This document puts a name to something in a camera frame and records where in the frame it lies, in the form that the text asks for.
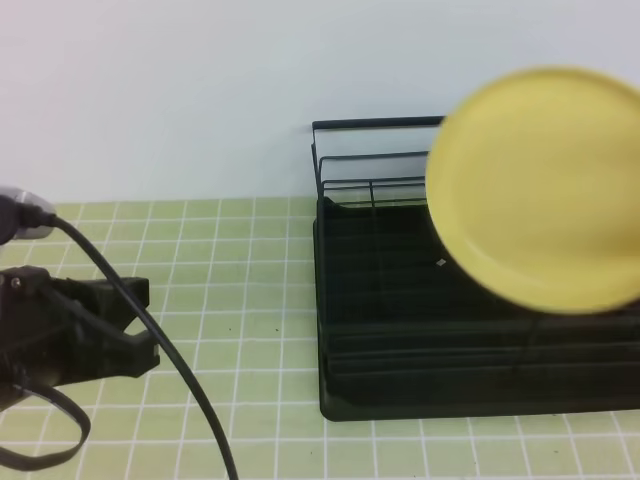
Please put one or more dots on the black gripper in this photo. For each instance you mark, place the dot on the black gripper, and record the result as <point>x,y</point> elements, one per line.
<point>34,324</point>

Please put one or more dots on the yellow plastic plate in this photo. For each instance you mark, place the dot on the yellow plastic plate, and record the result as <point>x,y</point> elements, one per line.
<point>533,187</point>

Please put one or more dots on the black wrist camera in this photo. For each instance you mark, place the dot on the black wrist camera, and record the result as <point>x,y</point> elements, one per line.
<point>24,215</point>

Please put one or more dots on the black wire dish rack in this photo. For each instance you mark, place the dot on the black wire dish rack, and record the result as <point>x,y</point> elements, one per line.
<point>402,338</point>

